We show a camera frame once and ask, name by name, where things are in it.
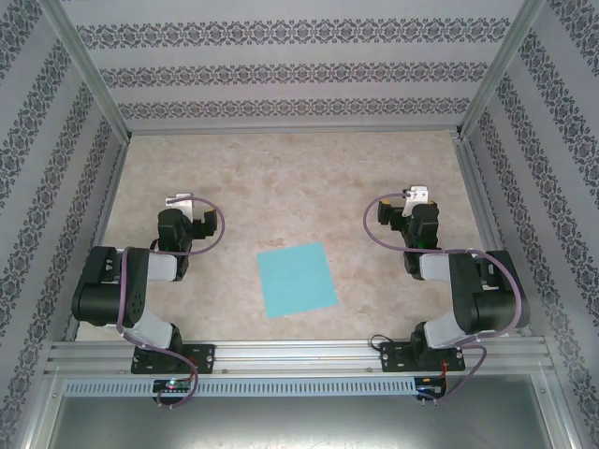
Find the light blue cloth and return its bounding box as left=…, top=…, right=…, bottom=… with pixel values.
left=256, top=241, right=340, bottom=320

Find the grey metal sheet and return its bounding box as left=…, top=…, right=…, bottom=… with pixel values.
left=46, top=373, right=558, bottom=449

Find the aluminium mounting beam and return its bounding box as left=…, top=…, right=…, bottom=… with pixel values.
left=44, top=339, right=553, bottom=375

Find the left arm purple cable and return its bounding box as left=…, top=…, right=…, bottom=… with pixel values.
left=115, top=196, right=226, bottom=408

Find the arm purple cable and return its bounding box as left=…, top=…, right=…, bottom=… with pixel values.
left=363, top=189, right=524, bottom=403
left=115, top=196, right=226, bottom=408

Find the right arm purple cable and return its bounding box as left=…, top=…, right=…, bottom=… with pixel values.
left=363, top=189, right=524, bottom=403

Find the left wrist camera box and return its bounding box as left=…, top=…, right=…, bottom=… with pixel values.
left=164, top=192, right=196, bottom=220

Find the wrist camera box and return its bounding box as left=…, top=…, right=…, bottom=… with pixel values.
left=402, top=185, right=431, bottom=217
left=164, top=192, right=196, bottom=220

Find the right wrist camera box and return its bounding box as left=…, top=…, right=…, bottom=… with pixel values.
left=402, top=185, right=431, bottom=217

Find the aluminium table side rail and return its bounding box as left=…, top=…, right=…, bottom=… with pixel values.
left=63, top=133, right=135, bottom=342
left=451, top=133, right=534, bottom=338

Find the aluminium back wall rail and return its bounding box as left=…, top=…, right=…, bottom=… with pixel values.
left=125, top=123, right=464, bottom=137

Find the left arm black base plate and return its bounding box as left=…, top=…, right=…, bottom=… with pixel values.
left=130, top=343, right=216, bottom=375

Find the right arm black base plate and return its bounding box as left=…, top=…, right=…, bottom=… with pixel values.
left=378, top=340, right=467, bottom=374

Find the aluminium frame post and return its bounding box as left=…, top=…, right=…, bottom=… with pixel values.
left=46, top=0, right=132, bottom=141
left=456, top=0, right=548, bottom=139

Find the grey slotted cable duct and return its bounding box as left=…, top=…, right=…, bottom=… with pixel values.
left=63, top=376, right=417, bottom=397

